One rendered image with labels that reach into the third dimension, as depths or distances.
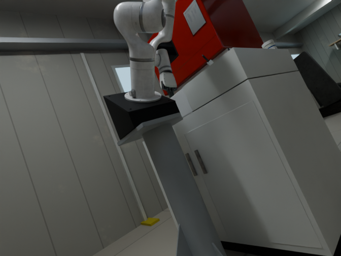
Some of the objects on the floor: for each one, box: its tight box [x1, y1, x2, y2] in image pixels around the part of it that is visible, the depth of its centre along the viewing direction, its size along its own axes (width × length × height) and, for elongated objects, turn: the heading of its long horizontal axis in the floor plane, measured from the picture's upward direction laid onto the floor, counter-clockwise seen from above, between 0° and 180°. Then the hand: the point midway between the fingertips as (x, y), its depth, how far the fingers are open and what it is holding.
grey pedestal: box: [117, 112, 227, 256], centre depth 93 cm, size 51×44×82 cm
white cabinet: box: [143, 71, 341, 256], centre depth 134 cm, size 64×96×82 cm, turn 144°
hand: (171, 95), depth 125 cm, fingers closed
